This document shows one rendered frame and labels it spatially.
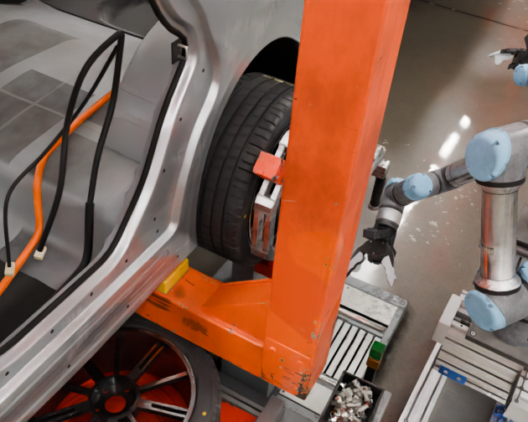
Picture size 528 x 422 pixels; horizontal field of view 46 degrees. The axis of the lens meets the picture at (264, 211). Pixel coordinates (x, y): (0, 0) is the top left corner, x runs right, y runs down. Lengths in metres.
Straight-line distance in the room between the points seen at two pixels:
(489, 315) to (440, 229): 1.80
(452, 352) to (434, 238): 1.45
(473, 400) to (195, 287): 1.14
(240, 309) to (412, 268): 1.50
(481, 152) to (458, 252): 1.85
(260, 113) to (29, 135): 0.74
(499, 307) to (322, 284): 0.45
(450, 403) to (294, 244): 1.16
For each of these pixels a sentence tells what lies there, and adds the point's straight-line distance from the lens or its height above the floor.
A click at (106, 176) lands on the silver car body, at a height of 1.02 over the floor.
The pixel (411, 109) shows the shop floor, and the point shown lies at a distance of 4.43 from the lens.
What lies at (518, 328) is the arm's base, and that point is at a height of 0.88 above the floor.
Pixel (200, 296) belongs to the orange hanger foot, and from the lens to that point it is 2.03.
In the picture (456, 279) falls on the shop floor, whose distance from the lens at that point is 3.25.
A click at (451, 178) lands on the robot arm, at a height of 1.12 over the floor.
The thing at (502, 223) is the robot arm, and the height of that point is 1.23.
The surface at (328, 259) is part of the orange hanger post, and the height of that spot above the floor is 1.14.
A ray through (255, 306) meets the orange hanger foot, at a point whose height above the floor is 0.82.
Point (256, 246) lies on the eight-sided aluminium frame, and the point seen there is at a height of 0.77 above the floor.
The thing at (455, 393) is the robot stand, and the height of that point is 0.21.
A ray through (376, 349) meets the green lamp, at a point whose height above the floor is 0.66.
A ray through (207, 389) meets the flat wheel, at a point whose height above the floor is 0.50.
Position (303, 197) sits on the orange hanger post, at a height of 1.30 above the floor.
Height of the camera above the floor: 2.22
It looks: 41 degrees down
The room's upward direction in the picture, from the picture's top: 5 degrees clockwise
